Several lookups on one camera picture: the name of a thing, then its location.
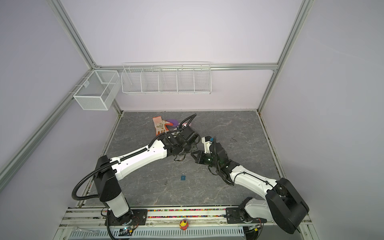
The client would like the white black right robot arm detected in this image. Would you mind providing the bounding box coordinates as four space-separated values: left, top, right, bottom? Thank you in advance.
191 139 310 234

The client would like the red emergency stop button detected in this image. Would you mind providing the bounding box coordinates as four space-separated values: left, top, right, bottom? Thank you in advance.
179 219 189 231

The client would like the small white mesh basket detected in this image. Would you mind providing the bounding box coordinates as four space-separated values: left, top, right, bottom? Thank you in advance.
74 70 122 111

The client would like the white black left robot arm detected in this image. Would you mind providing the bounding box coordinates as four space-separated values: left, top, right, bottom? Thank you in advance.
93 127 201 226

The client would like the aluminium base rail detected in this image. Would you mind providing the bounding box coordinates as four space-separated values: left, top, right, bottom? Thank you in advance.
54 206 319 240

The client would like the purple trowel pink handle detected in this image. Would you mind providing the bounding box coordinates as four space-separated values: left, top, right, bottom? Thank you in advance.
165 119 190 129

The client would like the red white work glove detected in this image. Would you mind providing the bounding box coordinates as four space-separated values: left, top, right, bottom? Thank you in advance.
152 116 173 136

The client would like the long white wire basket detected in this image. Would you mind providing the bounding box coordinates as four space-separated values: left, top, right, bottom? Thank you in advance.
121 62 212 95

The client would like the black corrugated cable conduit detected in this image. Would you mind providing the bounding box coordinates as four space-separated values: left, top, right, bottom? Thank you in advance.
71 167 112 201

